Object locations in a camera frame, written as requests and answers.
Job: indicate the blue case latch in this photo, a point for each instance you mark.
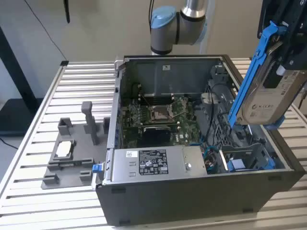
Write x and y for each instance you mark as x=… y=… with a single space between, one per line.
x=96 y=168

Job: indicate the black open PC case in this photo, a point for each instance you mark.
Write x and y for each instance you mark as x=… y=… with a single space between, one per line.
x=180 y=203

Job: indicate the grey parts rack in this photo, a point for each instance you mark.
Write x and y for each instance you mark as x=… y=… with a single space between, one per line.
x=79 y=148

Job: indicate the empty blue disk carrier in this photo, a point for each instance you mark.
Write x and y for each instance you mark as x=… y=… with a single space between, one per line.
x=236 y=165

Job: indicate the white case sticker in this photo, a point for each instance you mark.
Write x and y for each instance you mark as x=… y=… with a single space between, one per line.
x=166 y=67

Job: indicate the black printed power supply label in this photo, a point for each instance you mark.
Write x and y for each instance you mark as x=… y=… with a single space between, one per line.
x=153 y=163

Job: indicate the green motherboard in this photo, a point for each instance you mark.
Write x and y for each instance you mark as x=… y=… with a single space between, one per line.
x=185 y=134

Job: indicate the hard disk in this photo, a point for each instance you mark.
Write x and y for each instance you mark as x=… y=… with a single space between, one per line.
x=263 y=107

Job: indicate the CPU socket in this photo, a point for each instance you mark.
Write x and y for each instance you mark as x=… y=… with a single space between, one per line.
x=159 y=115

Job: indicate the silver power supply unit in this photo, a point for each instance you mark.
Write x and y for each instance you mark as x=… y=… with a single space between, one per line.
x=124 y=167

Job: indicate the silver CPU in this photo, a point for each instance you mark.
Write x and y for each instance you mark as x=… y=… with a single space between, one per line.
x=63 y=149

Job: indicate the black graphics card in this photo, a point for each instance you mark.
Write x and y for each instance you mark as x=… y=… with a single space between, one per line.
x=156 y=137

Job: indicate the black table corner clip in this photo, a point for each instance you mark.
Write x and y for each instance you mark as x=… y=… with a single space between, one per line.
x=64 y=63

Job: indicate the black stand with foot plate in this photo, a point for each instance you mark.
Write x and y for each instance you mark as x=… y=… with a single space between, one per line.
x=16 y=117

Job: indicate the grey disk bay cage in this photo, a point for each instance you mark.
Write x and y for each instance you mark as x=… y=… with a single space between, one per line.
x=221 y=130

